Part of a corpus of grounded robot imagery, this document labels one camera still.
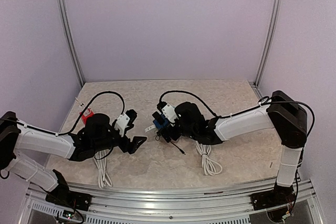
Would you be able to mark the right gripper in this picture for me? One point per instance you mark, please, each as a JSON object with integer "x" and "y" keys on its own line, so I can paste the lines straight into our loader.
{"x": 174, "y": 136}

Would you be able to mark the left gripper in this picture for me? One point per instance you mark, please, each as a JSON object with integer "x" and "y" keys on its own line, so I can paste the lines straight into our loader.
{"x": 133, "y": 145}

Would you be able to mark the blue cube socket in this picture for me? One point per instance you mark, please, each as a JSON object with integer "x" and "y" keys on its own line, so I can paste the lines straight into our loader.
{"x": 164, "y": 124}

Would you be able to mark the white USB charger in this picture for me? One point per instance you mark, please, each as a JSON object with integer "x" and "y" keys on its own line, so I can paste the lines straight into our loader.
{"x": 152, "y": 127}

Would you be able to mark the black power adapter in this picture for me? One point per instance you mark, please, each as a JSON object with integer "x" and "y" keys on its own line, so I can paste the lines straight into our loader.
{"x": 157, "y": 116}

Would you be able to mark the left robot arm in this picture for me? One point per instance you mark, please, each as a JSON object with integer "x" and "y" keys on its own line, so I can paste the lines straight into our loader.
{"x": 98, "y": 134}

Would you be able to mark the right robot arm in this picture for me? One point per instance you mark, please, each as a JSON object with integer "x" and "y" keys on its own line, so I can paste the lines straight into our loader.
{"x": 289, "y": 118}

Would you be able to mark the red cube socket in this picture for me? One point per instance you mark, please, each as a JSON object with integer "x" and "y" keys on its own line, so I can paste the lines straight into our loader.
{"x": 86, "y": 115}

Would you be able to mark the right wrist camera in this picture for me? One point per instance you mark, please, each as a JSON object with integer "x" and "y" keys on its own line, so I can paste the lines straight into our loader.
{"x": 168, "y": 111}

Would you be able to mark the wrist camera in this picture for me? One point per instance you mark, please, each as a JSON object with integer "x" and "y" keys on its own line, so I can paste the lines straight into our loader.
{"x": 168, "y": 111}
{"x": 124, "y": 122}

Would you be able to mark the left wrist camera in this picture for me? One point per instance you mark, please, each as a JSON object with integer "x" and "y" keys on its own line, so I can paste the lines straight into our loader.
{"x": 124, "y": 122}

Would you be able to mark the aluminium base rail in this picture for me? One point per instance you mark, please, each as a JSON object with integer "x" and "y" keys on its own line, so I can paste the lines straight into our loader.
{"x": 187, "y": 205}

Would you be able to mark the left aluminium frame post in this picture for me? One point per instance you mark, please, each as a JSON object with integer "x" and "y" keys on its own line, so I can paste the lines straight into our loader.
{"x": 70, "y": 42}

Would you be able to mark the aluminium frame post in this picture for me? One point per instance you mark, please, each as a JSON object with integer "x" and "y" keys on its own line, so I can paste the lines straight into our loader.
{"x": 267, "y": 45}
{"x": 70, "y": 42}

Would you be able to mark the right aluminium frame post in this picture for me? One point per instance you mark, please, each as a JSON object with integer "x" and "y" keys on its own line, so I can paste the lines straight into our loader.
{"x": 267, "y": 45}

